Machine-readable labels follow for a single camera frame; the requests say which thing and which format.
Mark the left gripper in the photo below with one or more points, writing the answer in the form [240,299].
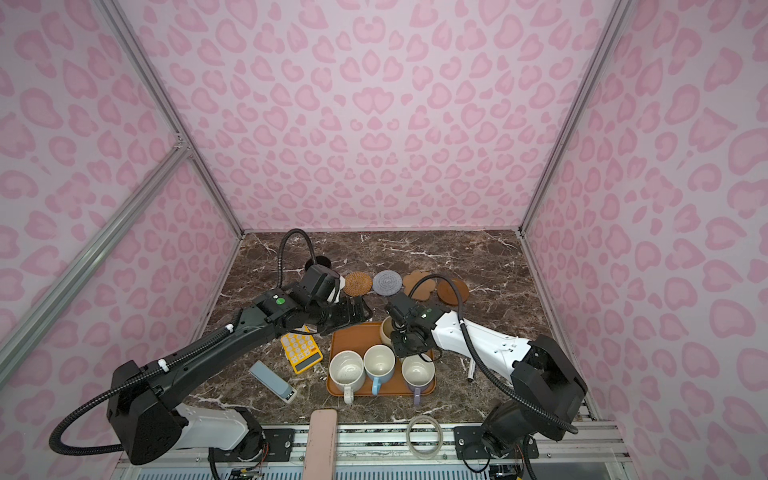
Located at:
[349,315]

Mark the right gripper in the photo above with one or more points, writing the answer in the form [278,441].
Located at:
[399,350]

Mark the cream beige mug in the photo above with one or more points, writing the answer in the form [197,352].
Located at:
[386,330]

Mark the woven rattan round coaster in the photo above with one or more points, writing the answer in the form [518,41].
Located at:
[357,284]

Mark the grey woven round coaster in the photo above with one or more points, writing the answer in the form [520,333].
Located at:
[387,283]

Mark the brown round wooden coaster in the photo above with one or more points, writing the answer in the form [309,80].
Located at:
[450,296]

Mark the black mug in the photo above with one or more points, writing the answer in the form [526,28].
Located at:
[318,260]

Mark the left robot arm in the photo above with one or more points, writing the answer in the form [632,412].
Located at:
[147,415]

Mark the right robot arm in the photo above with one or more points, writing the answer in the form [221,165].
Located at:
[544,389]

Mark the orange brown tray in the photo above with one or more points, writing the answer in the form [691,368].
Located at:
[359,339]

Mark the light blue mug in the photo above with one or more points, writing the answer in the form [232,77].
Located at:
[379,364]

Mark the lavender mug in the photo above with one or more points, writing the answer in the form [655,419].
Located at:
[418,375]

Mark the white mug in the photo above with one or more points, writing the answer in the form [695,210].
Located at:
[347,372]

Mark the yellow calculator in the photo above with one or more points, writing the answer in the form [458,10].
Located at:
[301,350]

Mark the black white marker pen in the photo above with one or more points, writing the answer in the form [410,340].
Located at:
[471,370]

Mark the grey blue stapler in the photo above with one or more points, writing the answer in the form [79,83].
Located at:
[273,382]

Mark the clear tape roll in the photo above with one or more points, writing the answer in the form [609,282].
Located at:
[424,437]

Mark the pink rectangular bar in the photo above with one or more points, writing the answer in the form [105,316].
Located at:
[320,454]

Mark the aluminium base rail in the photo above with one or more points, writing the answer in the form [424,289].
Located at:
[379,451]

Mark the left aluminium frame strut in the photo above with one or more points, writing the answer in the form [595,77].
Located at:
[39,319]

